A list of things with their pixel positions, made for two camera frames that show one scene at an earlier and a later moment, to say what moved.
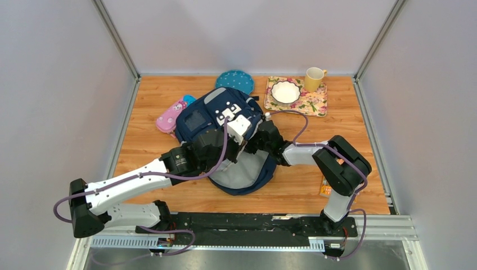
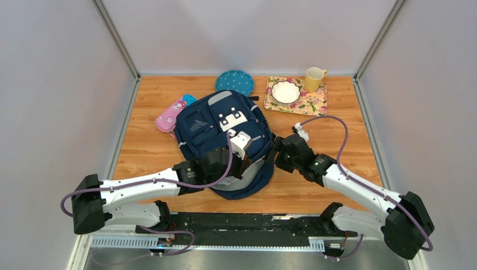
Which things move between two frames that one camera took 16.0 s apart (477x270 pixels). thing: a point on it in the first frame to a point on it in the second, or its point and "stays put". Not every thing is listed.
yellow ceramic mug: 313,79 stays put
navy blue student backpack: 206,112 stays put
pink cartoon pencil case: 166,121 stays put
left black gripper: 236,146 to 242,164
